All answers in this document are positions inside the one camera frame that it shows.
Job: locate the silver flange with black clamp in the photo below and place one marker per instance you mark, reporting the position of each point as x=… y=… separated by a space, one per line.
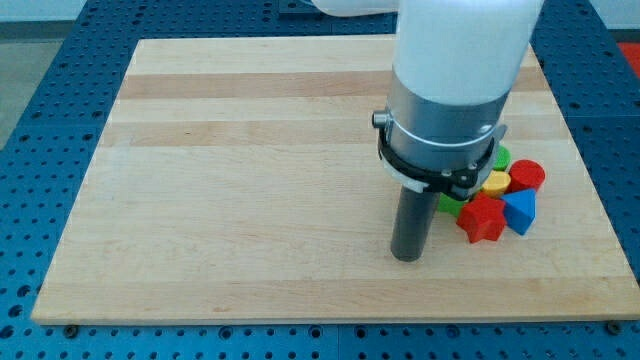
x=428 y=146

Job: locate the dark grey cylindrical probe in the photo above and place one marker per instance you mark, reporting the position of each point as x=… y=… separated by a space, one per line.
x=412 y=223

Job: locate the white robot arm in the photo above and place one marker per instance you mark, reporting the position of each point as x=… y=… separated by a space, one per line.
x=454 y=65

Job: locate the green circle block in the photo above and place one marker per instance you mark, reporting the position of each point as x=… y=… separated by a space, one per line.
x=503 y=159

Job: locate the green block behind probe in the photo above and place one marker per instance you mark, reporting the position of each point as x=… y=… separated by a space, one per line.
x=450 y=206

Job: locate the red star block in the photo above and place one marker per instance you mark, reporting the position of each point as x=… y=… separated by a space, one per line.
x=482 y=218

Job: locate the yellow block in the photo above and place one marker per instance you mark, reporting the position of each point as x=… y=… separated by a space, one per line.
x=496 y=184

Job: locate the red cylinder block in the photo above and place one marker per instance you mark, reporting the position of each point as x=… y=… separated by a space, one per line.
x=526 y=174

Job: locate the blue triangular block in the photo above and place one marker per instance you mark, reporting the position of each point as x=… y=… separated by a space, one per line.
x=520 y=210

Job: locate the wooden board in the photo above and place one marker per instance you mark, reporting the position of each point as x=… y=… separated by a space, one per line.
x=237 y=181

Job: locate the blue perforated table plate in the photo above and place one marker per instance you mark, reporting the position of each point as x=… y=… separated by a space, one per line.
x=46 y=157

